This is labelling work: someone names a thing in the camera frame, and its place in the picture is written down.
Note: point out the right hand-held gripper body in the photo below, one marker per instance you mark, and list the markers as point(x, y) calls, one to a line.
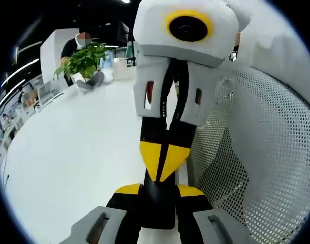
point(150, 23)

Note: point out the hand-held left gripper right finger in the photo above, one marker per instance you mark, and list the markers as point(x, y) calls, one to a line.
point(205, 226)

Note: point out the grey soft object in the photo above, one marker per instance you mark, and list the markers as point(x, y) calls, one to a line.
point(92, 81)

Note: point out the green potted plant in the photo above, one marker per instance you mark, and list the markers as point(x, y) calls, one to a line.
point(84, 58)

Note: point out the clear water bottle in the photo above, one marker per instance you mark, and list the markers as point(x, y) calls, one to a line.
point(108, 68)

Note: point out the white office chair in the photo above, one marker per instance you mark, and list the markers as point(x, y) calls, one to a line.
point(46, 92)

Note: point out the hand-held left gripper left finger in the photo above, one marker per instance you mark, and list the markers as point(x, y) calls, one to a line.
point(101, 226)

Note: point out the grey mesh chair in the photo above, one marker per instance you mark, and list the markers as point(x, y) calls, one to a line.
point(266, 152)

